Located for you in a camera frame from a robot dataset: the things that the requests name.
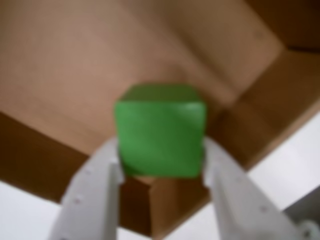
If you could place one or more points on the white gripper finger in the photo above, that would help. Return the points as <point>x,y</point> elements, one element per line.
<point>92,200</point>
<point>240,207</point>

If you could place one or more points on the green cube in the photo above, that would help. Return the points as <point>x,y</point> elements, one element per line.
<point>160,135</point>

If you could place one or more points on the brown cardboard box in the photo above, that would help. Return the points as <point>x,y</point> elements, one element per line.
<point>62,75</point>

